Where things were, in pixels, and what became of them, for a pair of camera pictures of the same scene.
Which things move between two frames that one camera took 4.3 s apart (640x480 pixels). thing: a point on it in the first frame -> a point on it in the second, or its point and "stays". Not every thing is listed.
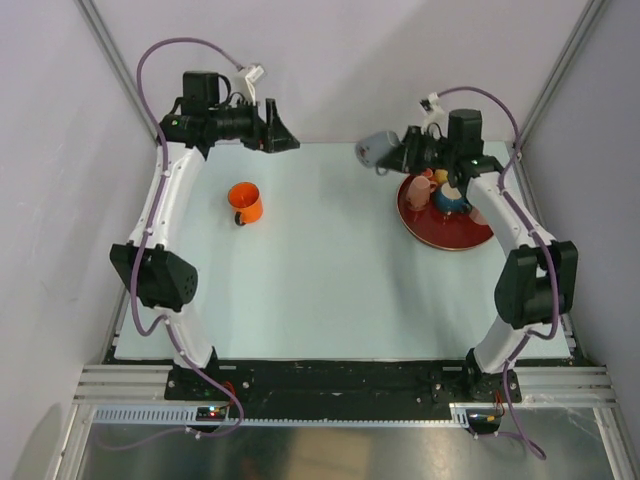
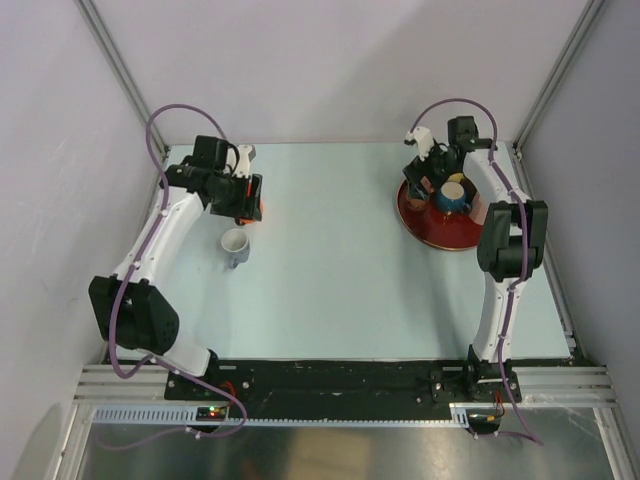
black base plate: [341, 382] stays
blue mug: [450, 198] stays
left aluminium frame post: [97, 24] stays
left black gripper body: [242, 123] -> [233, 201]
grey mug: [371, 149] -> [236, 245]
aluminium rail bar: [566, 387] stays
